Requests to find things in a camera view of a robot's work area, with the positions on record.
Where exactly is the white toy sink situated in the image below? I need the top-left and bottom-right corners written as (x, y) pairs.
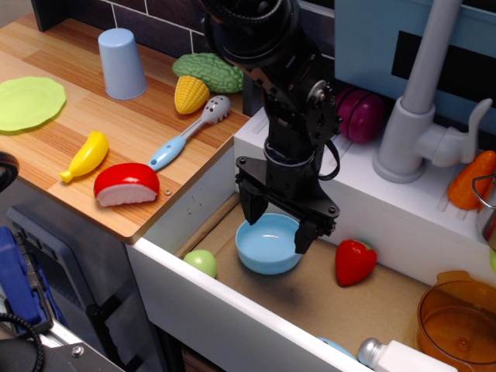
top-left (127, 112), bottom-right (495, 371)

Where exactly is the red white toy sushi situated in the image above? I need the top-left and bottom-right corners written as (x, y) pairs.
top-left (93, 163), bottom-right (160, 207)

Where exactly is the white bottle silver cap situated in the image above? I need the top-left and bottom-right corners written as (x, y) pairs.
top-left (358, 338), bottom-right (457, 372)

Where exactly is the orange toy carrot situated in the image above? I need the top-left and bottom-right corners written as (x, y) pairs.
top-left (447, 150), bottom-right (495, 210)

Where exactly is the light blue lid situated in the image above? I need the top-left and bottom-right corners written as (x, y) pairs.
top-left (319, 337), bottom-right (357, 360)

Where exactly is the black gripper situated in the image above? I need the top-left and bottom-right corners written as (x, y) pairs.
top-left (236, 156), bottom-right (339, 254)

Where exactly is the black coiled cable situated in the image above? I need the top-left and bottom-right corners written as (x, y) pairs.
top-left (0, 312), bottom-right (45, 372)

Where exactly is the black cabinet door handle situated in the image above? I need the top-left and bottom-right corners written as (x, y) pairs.
top-left (85, 295), bottom-right (143, 372)

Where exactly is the light blue plastic bowl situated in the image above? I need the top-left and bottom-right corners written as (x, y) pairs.
top-left (235, 213), bottom-right (301, 275)

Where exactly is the yellow toy banana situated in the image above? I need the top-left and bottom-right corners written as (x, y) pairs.
top-left (60, 131), bottom-right (109, 183)

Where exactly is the light blue plastic cup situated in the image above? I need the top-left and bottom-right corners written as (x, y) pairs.
top-left (98, 28), bottom-right (148, 100)

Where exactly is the green toy pear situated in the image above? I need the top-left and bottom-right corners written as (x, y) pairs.
top-left (183, 250), bottom-right (218, 278)

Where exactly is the light green plate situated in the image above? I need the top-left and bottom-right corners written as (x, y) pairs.
top-left (1, 77), bottom-right (67, 132)

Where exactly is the silver metal pot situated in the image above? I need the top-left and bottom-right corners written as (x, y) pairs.
top-left (472, 174), bottom-right (495, 250)

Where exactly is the green toy bitter gourd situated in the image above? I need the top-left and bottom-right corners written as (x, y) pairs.
top-left (172, 53), bottom-right (243, 94)

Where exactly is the red toy strawberry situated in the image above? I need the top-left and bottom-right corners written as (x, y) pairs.
top-left (335, 239), bottom-right (377, 286)

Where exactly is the yellow toy corn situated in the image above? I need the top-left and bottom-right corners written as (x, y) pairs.
top-left (174, 75), bottom-right (210, 115)

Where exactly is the grey blue pasta spoon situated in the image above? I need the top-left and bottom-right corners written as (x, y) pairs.
top-left (147, 95), bottom-right (231, 172)

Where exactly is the grey toy faucet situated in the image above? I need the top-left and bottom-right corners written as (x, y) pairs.
top-left (373, 1), bottom-right (493, 184)

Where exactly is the purple toy onion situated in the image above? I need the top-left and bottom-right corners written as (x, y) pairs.
top-left (336, 88), bottom-right (388, 144)

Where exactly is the light blue panel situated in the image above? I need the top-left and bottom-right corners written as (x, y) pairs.
top-left (335, 1), bottom-right (495, 123)

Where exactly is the orange transparent pot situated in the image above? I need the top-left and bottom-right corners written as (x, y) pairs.
top-left (417, 271), bottom-right (495, 371)

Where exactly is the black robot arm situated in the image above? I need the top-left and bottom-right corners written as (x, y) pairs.
top-left (204, 1), bottom-right (341, 254)

